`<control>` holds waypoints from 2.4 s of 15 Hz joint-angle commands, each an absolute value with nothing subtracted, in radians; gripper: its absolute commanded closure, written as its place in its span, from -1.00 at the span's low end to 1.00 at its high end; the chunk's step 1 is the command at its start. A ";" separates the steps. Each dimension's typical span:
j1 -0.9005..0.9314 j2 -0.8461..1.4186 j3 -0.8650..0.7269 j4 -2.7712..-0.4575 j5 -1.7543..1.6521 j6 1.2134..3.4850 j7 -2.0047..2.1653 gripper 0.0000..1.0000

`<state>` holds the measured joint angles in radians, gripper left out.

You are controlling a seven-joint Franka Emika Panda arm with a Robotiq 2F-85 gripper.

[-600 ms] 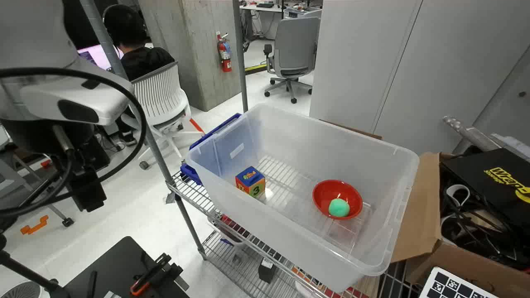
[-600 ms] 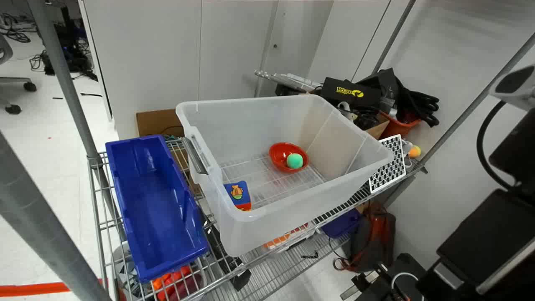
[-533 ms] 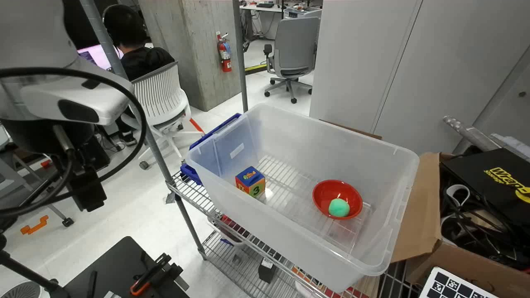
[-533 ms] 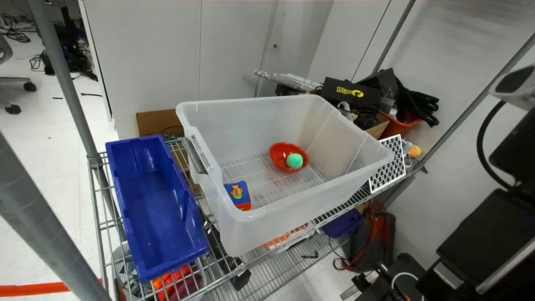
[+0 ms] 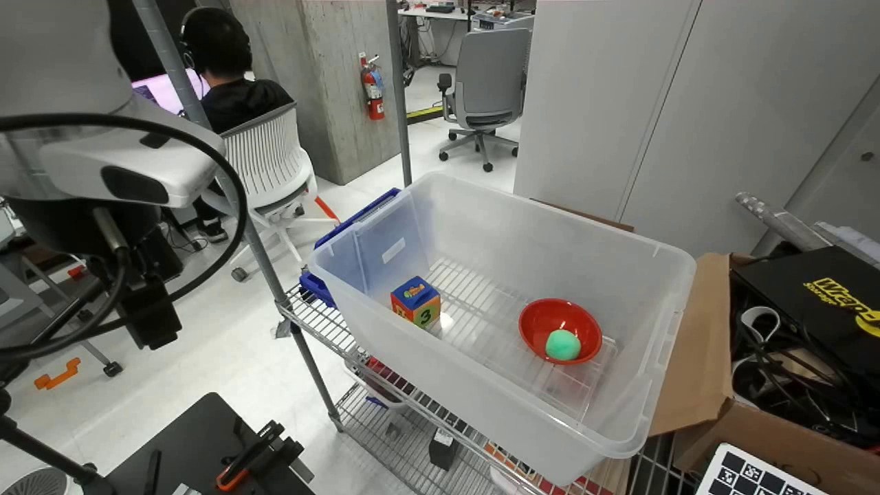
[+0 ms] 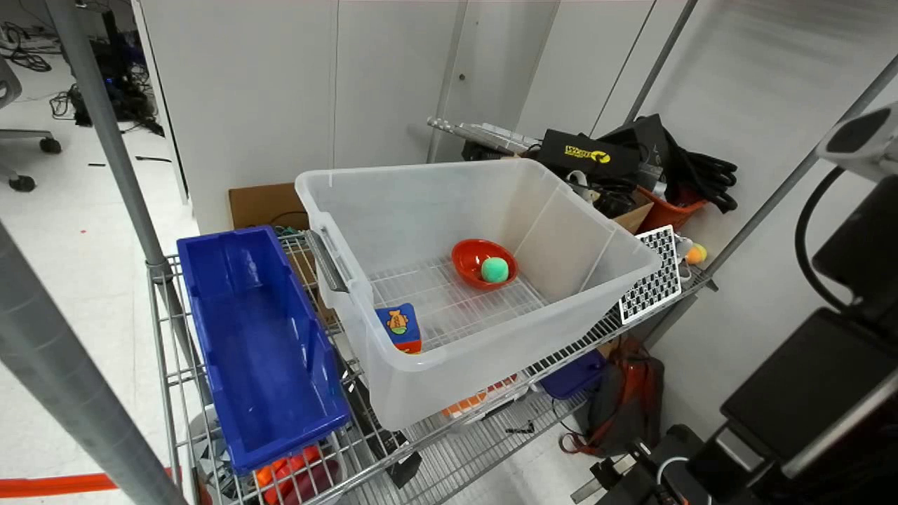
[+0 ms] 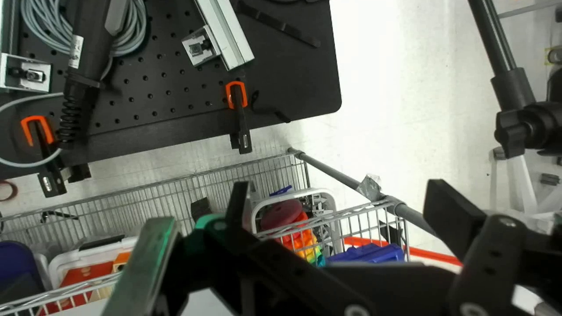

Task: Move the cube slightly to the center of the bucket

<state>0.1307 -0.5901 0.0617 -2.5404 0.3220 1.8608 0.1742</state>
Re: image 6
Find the clear plastic bin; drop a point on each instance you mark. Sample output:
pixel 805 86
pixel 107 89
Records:
pixel 421 210

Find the small open cardboard box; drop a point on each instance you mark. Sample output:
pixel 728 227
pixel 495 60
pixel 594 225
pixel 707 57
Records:
pixel 635 214

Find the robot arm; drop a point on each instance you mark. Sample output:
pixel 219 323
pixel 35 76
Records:
pixel 852 144

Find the flat cardboard box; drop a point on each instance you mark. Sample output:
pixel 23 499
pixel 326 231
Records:
pixel 263 205

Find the colourful soft cube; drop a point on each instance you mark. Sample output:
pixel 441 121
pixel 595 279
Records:
pixel 400 326

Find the blue plastic lid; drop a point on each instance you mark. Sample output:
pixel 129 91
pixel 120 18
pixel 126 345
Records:
pixel 572 377

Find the black and red backpack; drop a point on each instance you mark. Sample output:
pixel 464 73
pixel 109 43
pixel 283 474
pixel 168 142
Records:
pixel 628 400

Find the blue plastic bin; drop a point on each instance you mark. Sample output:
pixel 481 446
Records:
pixel 259 337

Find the orange and green ball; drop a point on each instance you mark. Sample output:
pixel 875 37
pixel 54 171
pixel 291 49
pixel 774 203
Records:
pixel 696 254

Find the red bowl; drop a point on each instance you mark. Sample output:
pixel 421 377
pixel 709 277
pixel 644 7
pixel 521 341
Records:
pixel 468 261

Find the office chair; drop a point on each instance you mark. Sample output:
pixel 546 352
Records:
pixel 14 133

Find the heap of orange toys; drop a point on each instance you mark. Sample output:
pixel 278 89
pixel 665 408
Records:
pixel 291 473

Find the black box with yellow print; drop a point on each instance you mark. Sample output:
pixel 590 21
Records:
pixel 586 154

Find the checkerboard calibration board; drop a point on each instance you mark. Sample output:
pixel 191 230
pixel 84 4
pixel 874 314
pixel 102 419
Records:
pixel 652 277

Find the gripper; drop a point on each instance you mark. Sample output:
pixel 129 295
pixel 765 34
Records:
pixel 866 249

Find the black clamp mount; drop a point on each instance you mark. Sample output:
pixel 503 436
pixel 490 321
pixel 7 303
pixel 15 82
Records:
pixel 652 466

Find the orange plastic bin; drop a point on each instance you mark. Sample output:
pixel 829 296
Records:
pixel 670 212

